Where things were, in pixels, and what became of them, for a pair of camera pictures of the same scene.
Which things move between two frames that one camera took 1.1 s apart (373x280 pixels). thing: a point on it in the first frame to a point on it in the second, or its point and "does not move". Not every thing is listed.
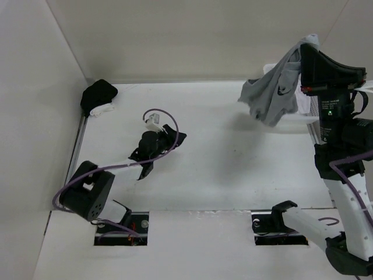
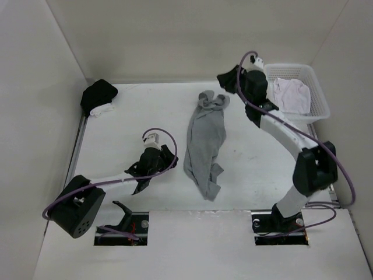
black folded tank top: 98,93 does not move
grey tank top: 275,94 to 206,137
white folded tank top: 98,110 does not move
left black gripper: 170,136 to 168,158
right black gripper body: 348,80 to 247,98
